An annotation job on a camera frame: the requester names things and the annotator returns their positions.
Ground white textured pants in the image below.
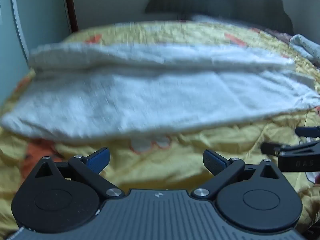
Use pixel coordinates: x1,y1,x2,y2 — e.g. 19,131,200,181
1,43,319,142

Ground yellow floral bedspread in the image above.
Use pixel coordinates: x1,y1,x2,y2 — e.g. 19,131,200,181
1,22,319,239

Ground grey patterned cloth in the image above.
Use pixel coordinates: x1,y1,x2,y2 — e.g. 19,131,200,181
289,34,320,68

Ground dark padded headboard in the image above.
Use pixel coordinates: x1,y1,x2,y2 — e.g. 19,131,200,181
144,0,293,34

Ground frosted glass wardrobe door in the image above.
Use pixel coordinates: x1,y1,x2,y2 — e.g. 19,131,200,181
1,0,71,101

